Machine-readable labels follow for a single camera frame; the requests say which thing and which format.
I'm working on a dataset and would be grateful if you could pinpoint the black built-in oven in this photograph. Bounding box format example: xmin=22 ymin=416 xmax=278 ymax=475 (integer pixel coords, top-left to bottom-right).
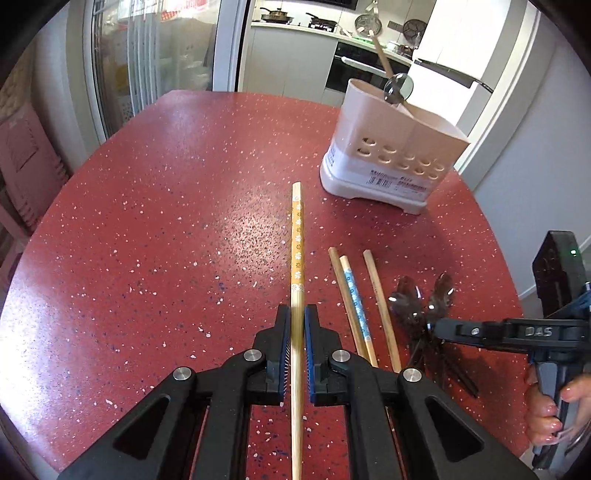
xmin=324 ymin=41 xmax=413 ymax=94

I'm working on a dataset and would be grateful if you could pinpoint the metal cooking pot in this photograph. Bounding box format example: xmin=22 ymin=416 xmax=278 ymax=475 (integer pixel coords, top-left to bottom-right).
xmin=259 ymin=6 xmax=296 ymax=24

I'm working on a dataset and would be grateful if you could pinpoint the person's right hand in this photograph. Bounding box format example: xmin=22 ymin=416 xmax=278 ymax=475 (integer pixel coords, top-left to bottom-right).
xmin=524 ymin=371 xmax=591 ymax=446

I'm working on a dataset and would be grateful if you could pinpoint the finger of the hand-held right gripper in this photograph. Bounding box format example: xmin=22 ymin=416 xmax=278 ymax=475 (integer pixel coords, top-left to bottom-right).
xmin=431 ymin=316 xmax=533 ymax=352

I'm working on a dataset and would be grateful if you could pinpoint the black wok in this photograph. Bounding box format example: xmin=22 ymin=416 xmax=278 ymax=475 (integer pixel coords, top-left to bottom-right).
xmin=305 ymin=12 xmax=336 ymax=31

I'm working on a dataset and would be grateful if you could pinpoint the pink plastic stool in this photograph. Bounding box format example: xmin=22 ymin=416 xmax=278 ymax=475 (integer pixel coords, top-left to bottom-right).
xmin=0 ymin=102 xmax=71 ymax=234

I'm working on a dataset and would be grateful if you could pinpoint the glass sliding door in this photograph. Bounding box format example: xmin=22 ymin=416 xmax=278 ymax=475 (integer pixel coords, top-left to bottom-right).
xmin=83 ymin=0 xmax=251 ymax=139

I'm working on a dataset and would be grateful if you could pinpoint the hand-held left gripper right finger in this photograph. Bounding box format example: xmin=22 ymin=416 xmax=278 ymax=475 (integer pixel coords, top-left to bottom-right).
xmin=304 ymin=304 xmax=539 ymax=480

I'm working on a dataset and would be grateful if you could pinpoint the pink and white utensil holder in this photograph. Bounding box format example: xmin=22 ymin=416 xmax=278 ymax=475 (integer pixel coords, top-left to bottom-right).
xmin=320 ymin=78 xmax=472 ymax=215

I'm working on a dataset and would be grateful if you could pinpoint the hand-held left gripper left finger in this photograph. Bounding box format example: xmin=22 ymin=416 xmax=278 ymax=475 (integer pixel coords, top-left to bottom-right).
xmin=58 ymin=304 xmax=293 ymax=480

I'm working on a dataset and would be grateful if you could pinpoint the round metal strainer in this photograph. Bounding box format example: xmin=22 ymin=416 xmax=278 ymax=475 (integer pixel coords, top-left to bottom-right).
xmin=354 ymin=13 xmax=383 ymax=37

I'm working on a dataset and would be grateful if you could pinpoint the orange patterned bamboo chopstick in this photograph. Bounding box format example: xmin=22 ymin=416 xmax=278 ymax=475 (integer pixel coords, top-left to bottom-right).
xmin=290 ymin=181 xmax=306 ymax=480

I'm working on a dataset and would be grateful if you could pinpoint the black door handle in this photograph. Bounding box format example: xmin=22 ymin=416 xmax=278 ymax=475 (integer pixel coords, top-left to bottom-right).
xmin=412 ymin=58 xmax=495 ymax=96

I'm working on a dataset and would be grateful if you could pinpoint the blue patterned bamboo chopstick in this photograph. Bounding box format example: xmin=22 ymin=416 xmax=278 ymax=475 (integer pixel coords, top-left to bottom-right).
xmin=340 ymin=256 xmax=379 ymax=368

